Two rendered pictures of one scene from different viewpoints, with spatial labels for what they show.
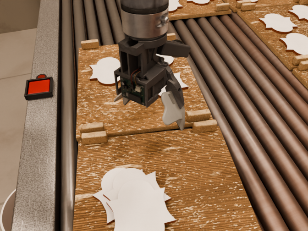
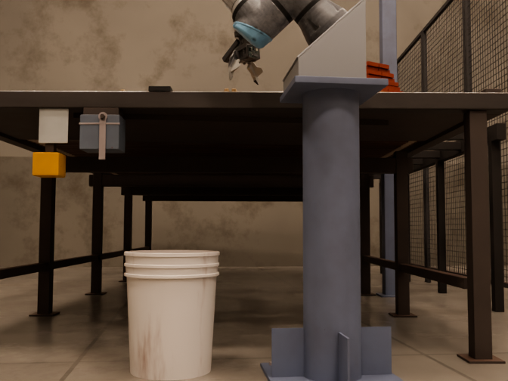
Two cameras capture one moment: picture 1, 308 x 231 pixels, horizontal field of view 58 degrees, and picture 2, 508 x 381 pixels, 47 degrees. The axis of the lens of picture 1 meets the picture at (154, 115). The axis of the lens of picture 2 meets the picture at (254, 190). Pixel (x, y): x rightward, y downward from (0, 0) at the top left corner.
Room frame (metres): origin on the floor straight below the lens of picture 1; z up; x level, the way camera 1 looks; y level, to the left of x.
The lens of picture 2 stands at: (-0.13, 2.25, 0.44)
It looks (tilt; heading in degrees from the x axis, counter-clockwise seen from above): 4 degrees up; 283
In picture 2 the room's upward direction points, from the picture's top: straight up
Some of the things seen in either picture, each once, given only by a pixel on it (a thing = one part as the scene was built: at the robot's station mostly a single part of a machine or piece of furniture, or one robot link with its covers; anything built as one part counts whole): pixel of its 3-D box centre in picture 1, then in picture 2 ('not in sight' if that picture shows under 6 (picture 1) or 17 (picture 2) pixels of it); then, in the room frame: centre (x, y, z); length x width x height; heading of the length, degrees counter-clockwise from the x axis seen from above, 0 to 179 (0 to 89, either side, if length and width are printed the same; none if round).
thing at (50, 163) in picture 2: not in sight; (50, 142); (1.01, 0.44, 0.74); 0.09 x 0.08 x 0.24; 13
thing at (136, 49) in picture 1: (144, 65); (245, 47); (0.41, 0.02, 1.16); 0.09 x 0.08 x 0.12; 146
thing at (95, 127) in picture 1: (91, 129); not in sight; (0.45, 0.15, 0.95); 0.06 x 0.02 x 0.03; 100
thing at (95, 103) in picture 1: (136, 80); not in sight; (0.67, 0.05, 0.93); 0.41 x 0.35 x 0.02; 10
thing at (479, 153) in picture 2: not in sight; (477, 233); (-0.43, 0.09, 0.43); 0.12 x 0.12 x 0.85; 13
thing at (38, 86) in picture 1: (39, 88); not in sight; (0.64, 0.34, 0.92); 0.06 x 0.06 x 0.01; 13
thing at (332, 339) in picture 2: not in sight; (331, 231); (0.04, 0.48, 0.44); 0.38 x 0.38 x 0.87; 19
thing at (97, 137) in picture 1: (94, 137); not in sight; (0.42, 0.14, 0.95); 0.06 x 0.02 x 0.03; 98
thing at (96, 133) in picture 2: not in sight; (102, 134); (0.83, 0.39, 0.77); 0.14 x 0.11 x 0.18; 13
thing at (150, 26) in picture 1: (146, 20); not in sight; (0.42, 0.01, 1.24); 0.08 x 0.08 x 0.05
